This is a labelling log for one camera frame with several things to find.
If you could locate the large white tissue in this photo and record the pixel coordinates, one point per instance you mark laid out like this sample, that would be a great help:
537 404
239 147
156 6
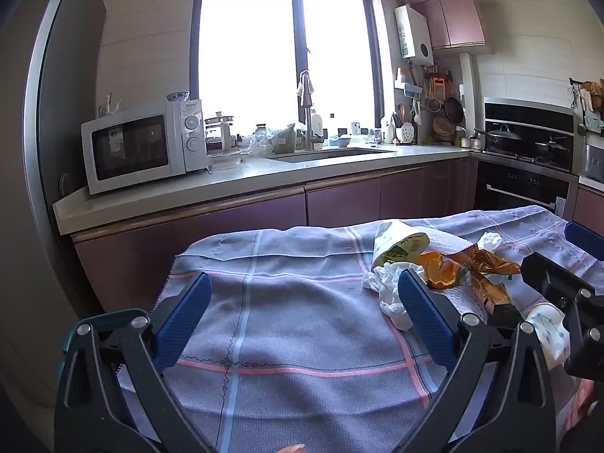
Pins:
387 283

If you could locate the metal kitchen faucet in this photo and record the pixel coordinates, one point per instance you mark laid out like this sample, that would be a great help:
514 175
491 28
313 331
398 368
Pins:
307 113

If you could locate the woven basket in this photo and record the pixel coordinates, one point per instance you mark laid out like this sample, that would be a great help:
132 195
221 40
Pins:
443 128

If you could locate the orange grater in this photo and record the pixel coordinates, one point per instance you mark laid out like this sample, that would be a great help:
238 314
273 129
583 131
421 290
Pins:
439 88

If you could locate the pot with glass lid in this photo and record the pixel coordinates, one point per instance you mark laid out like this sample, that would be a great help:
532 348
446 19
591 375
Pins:
504 140

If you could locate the black wok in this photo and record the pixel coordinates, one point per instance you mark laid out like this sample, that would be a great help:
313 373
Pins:
552 147

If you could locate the wall rack with utensils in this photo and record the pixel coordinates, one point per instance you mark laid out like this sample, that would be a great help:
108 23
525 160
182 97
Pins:
590 104

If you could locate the black oven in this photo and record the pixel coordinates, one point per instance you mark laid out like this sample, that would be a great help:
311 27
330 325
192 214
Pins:
519 186

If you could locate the kitchen window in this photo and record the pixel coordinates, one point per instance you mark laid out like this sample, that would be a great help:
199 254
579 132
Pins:
283 42

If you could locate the person's right forearm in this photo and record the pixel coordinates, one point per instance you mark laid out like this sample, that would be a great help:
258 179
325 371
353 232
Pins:
585 410

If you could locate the hanging metal strainer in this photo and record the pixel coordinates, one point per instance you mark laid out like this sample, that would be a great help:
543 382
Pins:
434 104

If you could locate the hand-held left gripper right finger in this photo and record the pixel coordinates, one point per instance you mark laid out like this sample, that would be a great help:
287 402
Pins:
427 316

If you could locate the white utensil holder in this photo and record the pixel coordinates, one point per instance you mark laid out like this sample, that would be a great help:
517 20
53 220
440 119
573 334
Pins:
405 131

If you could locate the grey refrigerator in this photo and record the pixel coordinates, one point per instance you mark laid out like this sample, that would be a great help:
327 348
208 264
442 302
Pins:
52 104

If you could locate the orange peel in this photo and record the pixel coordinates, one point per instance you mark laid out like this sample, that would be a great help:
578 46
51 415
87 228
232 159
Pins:
439 271

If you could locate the white pipe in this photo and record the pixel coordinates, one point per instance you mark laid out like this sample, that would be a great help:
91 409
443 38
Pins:
469 94

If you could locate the gold brown snack wrapper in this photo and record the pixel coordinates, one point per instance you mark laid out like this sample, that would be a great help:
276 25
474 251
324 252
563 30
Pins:
490 288

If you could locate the pink wall cabinet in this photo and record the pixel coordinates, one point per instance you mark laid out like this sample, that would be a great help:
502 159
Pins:
453 21

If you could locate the purple checked tablecloth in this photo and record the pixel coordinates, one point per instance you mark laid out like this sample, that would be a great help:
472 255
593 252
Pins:
292 330

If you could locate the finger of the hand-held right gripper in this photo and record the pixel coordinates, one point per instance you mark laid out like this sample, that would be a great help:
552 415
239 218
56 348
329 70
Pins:
552 283
585 240

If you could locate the black stove with pots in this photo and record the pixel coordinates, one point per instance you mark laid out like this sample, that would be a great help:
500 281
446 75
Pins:
528 115

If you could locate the white soap bottle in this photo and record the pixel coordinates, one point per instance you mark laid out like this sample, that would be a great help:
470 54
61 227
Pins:
316 123

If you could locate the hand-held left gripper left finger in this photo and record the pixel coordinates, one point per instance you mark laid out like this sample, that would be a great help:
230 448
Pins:
186 321

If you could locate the hanging black pan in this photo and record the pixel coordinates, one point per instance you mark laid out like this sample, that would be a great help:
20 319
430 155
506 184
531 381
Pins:
453 109

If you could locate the clear plastic bag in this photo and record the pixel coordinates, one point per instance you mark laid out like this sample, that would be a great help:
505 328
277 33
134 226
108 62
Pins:
255 142

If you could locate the purple base cabinets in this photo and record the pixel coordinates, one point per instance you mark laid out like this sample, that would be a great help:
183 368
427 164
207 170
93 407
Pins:
236 222

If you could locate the bag of green vegetables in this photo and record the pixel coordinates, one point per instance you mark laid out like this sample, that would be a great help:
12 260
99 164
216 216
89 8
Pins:
287 138

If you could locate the white microwave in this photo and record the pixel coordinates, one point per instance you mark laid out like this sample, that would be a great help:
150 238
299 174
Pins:
137 148

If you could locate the blue white bowl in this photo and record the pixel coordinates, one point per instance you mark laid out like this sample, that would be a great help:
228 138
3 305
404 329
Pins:
177 96

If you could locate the small white tissue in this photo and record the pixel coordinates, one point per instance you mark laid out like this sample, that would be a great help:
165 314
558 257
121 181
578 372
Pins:
490 241

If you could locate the white water heater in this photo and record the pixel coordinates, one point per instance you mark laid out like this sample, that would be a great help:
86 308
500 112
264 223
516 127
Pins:
414 33

